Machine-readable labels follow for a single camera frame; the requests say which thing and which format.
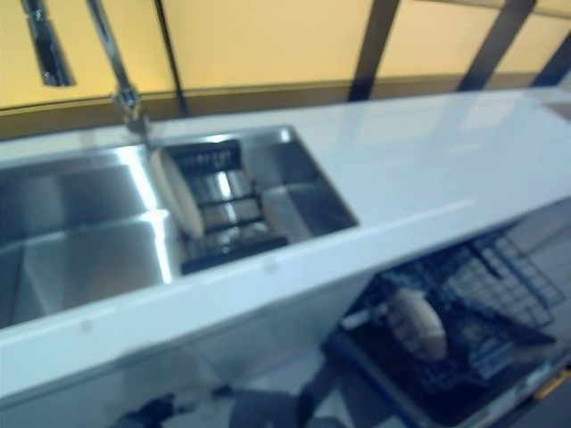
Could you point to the black built-in dishwasher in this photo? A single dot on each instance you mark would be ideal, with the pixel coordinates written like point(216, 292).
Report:
point(383, 383)

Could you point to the cream round plate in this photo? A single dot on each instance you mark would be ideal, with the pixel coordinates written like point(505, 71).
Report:
point(421, 321)
point(178, 200)

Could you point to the stainless steel sink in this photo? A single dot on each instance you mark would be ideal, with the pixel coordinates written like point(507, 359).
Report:
point(89, 214)

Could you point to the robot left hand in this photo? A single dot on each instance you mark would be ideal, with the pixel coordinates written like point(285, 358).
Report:
point(154, 410)

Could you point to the black sink dish rack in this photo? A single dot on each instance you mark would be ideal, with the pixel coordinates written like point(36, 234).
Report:
point(232, 209)

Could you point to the chrome pull-down kitchen faucet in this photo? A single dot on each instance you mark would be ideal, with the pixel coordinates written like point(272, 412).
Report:
point(118, 67)

